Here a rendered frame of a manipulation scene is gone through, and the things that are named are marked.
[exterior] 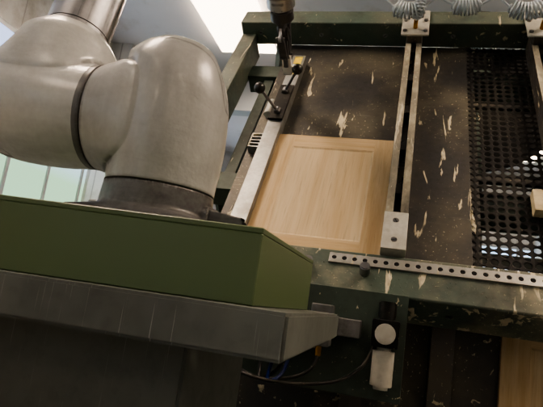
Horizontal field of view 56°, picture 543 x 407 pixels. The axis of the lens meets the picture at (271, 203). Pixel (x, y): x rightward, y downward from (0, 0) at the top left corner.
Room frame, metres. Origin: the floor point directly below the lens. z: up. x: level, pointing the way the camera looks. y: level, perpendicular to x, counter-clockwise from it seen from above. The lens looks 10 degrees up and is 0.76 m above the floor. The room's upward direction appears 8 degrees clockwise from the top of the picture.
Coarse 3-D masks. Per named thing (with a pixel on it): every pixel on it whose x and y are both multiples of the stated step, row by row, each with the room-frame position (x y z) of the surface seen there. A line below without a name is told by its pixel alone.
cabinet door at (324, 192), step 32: (288, 160) 1.57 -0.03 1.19; (320, 160) 1.55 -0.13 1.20; (352, 160) 1.53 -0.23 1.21; (384, 160) 1.51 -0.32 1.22; (288, 192) 1.49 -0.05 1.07; (320, 192) 1.47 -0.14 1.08; (352, 192) 1.46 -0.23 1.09; (384, 192) 1.44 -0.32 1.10; (256, 224) 1.43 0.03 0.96; (288, 224) 1.42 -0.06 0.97; (320, 224) 1.40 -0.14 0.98; (352, 224) 1.39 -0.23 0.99
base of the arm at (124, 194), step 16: (112, 192) 0.65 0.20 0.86; (128, 192) 0.64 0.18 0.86; (144, 192) 0.64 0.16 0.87; (160, 192) 0.64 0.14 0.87; (176, 192) 0.64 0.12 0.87; (192, 192) 0.66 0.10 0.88; (128, 208) 0.63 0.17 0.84; (144, 208) 0.63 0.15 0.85; (160, 208) 0.63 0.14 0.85; (176, 208) 0.64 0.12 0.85; (192, 208) 0.66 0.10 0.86; (208, 208) 0.67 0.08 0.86
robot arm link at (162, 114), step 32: (128, 64) 0.65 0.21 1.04; (160, 64) 0.63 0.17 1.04; (192, 64) 0.64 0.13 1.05; (96, 96) 0.65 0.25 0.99; (128, 96) 0.64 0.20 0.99; (160, 96) 0.63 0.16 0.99; (192, 96) 0.64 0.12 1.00; (224, 96) 0.69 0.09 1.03; (96, 128) 0.65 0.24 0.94; (128, 128) 0.64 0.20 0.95; (160, 128) 0.63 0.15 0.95; (192, 128) 0.64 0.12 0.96; (224, 128) 0.69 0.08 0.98; (96, 160) 0.68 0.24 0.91; (128, 160) 0.64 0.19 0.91; (160, 160) 0.63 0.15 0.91; (192, 160) 0.65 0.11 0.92
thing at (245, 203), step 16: (304, 64) 1.86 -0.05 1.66; (288, 80) 1.79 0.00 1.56; (288, 112) 1.73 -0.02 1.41; (272, 128) 1.63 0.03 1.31; (272, 144) 1.59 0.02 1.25; (256, 160) 1.56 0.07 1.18; (256, 176) 1.51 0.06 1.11; (240, 192) 1.48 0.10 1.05; (256, 192) 1.48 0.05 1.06; (240, 208) 1.45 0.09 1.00
